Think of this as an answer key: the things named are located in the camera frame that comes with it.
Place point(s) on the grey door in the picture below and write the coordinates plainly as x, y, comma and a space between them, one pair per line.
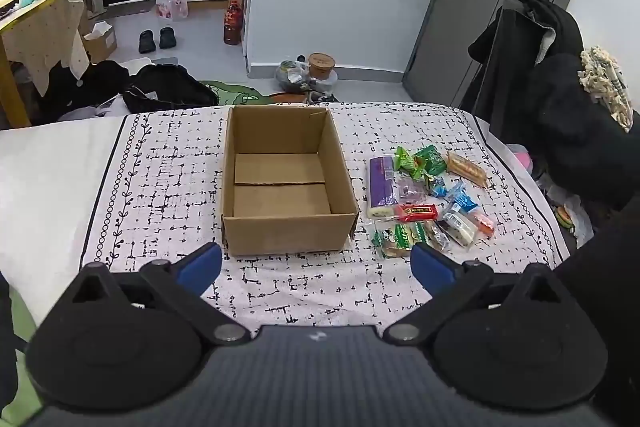
450, 22

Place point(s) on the small cardboard box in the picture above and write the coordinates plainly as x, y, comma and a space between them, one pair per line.
100, 44

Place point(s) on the black bag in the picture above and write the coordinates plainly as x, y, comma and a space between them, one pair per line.
167, 89

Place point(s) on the pink snack packet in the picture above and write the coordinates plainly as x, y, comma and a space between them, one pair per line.
411, 189

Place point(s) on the red snack packet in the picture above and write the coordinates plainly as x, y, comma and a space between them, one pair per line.
419, 212

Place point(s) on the small orange red packet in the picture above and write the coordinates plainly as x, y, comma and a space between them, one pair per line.
484, 224

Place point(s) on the pink cloth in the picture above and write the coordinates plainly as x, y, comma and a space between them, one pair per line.
522, 159

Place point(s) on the dark brown snack packet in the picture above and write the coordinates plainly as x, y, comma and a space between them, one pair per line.
437, 237

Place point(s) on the printed blanket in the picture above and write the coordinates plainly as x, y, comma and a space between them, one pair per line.
165, 187

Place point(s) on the grey floor mat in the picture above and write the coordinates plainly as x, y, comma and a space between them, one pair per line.
165, 60

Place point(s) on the cream knitted cloth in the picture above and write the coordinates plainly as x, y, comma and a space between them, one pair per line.
607, 87

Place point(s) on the wooden table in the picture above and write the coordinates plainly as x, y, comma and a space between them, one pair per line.
12, 97

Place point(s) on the white black snack packet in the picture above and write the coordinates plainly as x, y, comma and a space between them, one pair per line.
460, 227

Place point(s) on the grey plastic bag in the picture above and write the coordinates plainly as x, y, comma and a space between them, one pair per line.
295, 77

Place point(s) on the black coat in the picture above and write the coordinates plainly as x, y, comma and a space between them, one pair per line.
560, 117

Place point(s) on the orange snack packet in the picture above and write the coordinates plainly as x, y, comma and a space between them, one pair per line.
466, 169

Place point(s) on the black clothes pile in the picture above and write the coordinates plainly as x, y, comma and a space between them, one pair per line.
80, 87

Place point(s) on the dotted tablecloth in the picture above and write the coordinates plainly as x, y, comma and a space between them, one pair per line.
45, 37

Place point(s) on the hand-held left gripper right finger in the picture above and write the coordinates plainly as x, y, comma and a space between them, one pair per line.
430, 267

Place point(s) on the small blue candy packet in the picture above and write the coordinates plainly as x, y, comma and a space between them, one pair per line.
439, 188

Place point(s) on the black slipper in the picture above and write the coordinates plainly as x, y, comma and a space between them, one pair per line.
147, 42
167, 38

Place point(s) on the blue snack packet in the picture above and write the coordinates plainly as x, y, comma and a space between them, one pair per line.
462, 198

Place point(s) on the small green snack packet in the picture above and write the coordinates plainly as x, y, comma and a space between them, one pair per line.
404, 159

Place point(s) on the purple snack packet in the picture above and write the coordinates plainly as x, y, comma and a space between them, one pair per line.
381, 182

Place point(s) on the pink plastic bag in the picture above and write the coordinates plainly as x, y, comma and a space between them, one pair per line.
172, 6

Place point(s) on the brown round container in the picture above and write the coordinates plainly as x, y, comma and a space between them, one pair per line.
321, 66

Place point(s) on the green frog rug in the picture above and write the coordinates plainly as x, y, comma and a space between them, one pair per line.
235, 93

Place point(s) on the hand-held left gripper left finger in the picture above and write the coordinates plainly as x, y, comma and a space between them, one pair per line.
202, 264

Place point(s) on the orange round rug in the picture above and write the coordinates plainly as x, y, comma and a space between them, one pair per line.
287, 98

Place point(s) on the white bed sheet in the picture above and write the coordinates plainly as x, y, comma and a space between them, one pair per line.
45, 187

